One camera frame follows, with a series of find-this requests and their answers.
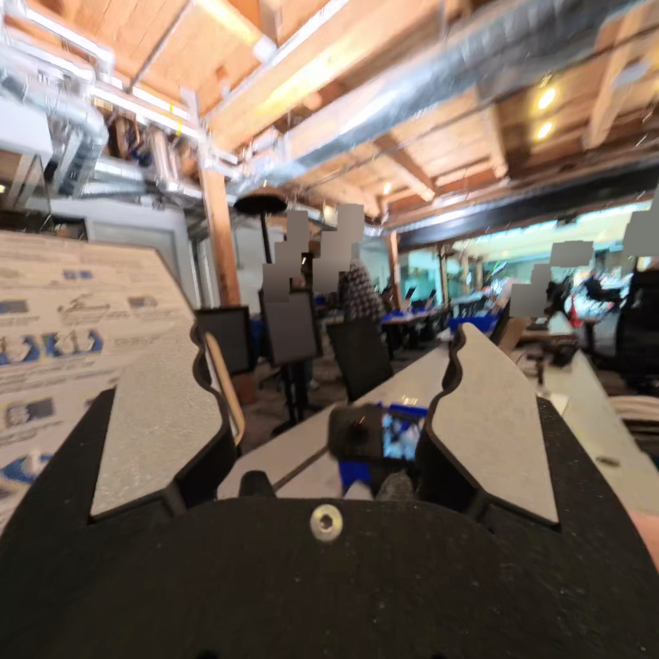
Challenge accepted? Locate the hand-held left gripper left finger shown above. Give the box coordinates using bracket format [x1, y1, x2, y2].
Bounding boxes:
[91, 322, 248, 521]

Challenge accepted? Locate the black floor lamp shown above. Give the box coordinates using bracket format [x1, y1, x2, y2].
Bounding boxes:
[234, 191, 289, 268]

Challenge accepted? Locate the black panel on stand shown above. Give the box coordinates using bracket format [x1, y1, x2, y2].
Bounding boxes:
[258, 289, 323, 425]

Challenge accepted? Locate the wooden instruction board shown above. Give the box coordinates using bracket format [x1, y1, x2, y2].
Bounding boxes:
[0, 232, 248, 536]

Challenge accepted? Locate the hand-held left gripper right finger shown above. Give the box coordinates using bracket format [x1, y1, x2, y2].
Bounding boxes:
[415, 322, 564, 528]

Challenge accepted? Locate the black office chair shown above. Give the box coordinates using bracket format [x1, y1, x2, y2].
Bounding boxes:
[328, 317, 395, 402]
[615, 266, 659, 394]

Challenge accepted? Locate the wooden post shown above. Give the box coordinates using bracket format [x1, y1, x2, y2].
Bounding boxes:
[199, 165, 244, 308]

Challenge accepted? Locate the silver ventilation duct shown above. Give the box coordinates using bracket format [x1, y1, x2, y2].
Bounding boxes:
[235, 0, 659, 198]
[47, 103, 207, 198]

